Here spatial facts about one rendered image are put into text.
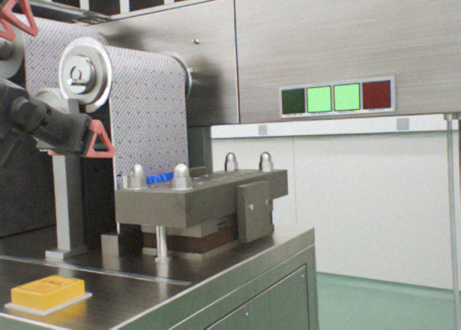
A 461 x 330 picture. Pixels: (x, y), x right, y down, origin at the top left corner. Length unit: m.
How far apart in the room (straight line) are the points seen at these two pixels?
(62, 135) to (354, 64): 0.59
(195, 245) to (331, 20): 0.54
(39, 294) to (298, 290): 0.57
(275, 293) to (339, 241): 2.66
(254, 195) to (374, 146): 2.54
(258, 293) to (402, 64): 0.52
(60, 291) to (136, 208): 0.22
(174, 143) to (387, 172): 2.49
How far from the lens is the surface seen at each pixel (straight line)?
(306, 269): 1.15
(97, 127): 0.88
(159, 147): 1.09
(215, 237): 0.94
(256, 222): 1.01
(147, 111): 1.07
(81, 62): 1.01
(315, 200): 3.67
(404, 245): 3.54
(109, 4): 1.59
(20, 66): 1.20
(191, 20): 1.29
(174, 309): 0.75
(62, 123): 0.87
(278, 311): 1.04
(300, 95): 1.11
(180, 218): 0.85
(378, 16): 1.08
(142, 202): 0.90
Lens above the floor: 1.14
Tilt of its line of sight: 3 degrees down
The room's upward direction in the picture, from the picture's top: 3 degrees counter-clockwise
